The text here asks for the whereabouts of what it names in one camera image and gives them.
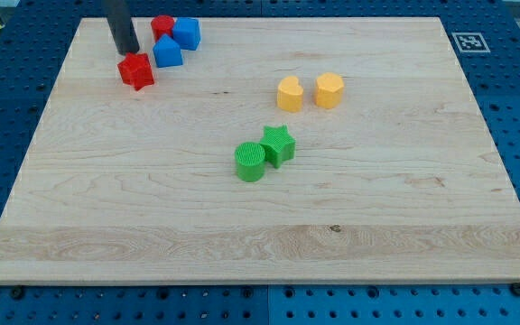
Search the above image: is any yellow heart block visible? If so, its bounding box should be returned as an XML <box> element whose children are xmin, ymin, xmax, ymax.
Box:
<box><xmin>276</xmin><ymin>76</ymin><xmax>303</xmax><ymax>113</ymax></box>

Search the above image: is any green cylinder block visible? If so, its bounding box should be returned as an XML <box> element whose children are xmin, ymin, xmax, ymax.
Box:
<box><xmin>235</xmin><ymin>142</ymin><xmax>265</xmax><ymax>182</ymax></box>

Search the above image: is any green star block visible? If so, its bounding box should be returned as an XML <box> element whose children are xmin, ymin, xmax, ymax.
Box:
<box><xmin>259</xmin><ymin>125</ymin><xmax>296</xmax><ymax>169</ymax></box>

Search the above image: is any wooden board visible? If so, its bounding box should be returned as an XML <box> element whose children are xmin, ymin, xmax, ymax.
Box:
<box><xmin>0</xmin><ymin>17</ymin><xmax>520</xmax><ymax>285</ymax></box>

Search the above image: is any yellow hexagon block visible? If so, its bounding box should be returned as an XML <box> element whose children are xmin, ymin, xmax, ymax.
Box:
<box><xmin>313</xmin><ymin>72</ymin><xmax>345</xmax><ymax>109</ymax></box>

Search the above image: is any blue cube block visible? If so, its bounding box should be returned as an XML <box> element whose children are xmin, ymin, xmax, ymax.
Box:
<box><xmin>172</xmin><ymin>17</ymin><xmax>201</xmax><ymax>51</ymax></box>

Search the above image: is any red star block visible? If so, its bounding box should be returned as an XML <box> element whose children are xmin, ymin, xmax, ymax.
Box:
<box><xmin>117</xmin><ymin>52</ymin><xmax>154</xmax><ymax>91</ymax></box>

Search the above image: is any red cylinder block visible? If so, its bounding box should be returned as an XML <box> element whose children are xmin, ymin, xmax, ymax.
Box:
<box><xmin>151</xmin><ymin>14</ymin><xmax>175</xmax><ymax>42</ymax></box>

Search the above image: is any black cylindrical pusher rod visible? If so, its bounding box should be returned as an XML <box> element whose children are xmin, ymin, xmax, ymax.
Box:
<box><xmin>101</xmin><ymin>0</ymin><xmax>140</xmax><ymax>55</ymax></box>

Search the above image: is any white fiducial marker tag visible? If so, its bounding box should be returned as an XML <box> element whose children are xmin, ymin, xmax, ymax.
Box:
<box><xmin>452</xmin><ymin>32</ymin><xmax>490</xmax><ymax>53</ymax></box>

